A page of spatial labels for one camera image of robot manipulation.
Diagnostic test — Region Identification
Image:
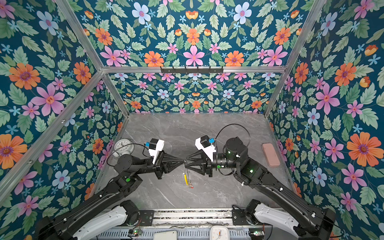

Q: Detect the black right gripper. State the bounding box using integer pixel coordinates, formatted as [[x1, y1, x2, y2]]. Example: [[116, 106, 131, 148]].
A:
[[186, 149, 242, 179]]

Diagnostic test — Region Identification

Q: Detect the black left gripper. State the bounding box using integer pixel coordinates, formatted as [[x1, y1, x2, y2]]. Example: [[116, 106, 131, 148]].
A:
[[132, 149, 184, 181]]

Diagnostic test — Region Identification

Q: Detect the large grey perforated keyring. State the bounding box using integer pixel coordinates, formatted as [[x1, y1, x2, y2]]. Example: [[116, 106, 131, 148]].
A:
[[184, 167, 192, 188]]

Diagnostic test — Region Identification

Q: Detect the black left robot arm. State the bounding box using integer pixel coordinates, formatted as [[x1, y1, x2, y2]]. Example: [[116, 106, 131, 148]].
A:
[[34, 151, 185, 240]]

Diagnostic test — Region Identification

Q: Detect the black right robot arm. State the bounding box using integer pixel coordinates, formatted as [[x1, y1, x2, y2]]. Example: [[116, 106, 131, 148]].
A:
[[186, 136, 336, 240]]

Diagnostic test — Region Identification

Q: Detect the white alarm clock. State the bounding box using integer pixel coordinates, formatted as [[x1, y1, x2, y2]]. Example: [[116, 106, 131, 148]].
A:
[[113, 139, 135, 158]]

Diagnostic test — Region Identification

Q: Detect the white device at front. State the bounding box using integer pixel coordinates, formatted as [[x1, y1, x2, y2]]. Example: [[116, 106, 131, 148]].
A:
[[153, 231, 178, 240]]

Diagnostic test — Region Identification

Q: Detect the white square clock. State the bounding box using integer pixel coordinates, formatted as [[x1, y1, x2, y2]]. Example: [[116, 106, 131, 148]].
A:
[[209, 226, 230, 240]]

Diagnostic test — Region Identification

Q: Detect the pink rectangular case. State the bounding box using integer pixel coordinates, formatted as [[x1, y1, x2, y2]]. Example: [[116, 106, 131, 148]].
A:
[[262, 143, 280, 168]]

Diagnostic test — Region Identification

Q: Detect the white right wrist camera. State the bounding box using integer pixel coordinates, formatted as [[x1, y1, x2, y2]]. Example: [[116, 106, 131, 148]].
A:
[[195, 135, 217, 161]]

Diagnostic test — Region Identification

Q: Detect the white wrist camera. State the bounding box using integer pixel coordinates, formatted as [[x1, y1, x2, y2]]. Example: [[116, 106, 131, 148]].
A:
[[195, 135, 217, 161], [145, 139, 165, 165]]

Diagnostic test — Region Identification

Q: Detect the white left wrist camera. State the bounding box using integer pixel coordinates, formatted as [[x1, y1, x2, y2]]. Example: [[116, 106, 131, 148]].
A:
[[145, 139, 165, 165]]

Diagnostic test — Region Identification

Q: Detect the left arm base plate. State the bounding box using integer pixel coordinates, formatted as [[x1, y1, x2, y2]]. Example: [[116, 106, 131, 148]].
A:
[[122, 210, 155, 227]]

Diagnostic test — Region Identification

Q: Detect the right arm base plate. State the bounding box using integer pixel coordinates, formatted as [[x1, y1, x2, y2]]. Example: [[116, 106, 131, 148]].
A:
[[232, 209, 263, 226]]

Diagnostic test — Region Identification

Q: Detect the black hook rail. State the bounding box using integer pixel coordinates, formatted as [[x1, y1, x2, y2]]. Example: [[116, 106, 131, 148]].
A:
[[160, 67, 224, 74]]

